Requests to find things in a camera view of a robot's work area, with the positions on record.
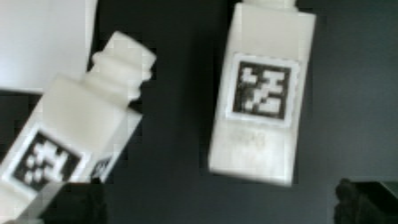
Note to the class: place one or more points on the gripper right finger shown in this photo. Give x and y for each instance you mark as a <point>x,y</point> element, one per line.
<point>366,202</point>

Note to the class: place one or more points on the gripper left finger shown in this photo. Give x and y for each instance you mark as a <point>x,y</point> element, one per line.
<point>79,205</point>

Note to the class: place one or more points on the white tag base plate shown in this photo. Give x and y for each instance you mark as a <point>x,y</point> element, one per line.
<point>47,28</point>

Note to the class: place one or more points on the white leg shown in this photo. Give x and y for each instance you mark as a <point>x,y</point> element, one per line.
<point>253,146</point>
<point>79,128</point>

